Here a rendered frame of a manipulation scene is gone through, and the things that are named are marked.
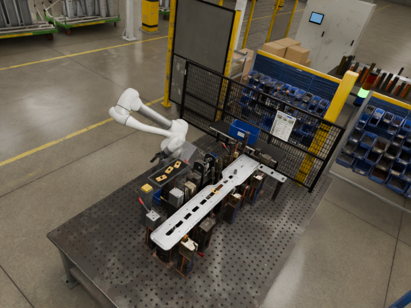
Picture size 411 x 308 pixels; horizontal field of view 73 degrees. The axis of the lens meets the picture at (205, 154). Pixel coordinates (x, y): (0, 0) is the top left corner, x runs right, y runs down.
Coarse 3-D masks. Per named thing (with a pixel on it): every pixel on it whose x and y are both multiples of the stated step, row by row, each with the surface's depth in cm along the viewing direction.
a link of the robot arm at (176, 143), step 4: (176, 136) 248; (180, 136) 247; (172, 140) 247; (176, 140) 245; (180, 140) 245; (184, 140) 248; (168, 144) 250; (172, 144) 246; (176, 144) 246; (180, 144) 246; (168, 148) 249; (172, 148) 247; (176, 148) 248
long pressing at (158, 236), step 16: (240, 160) 285; (224, 176) 262; (240, 176) 266; (208, 192) 242; (224, 192) 245; (192, 208) 226; (208, 208) 228; (192, 224) 214; (160, 240) 199; (176, 240) 201
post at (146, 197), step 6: (144, 192) 213; (150, 192) 216; (144, 198) 217; (150, 198) 220; (144, 204) 222; (150, 204) 227; (144, 210) 227; (150, 210) 232; (144, 216) 231; (144, 222) 236; (144, 228) 239
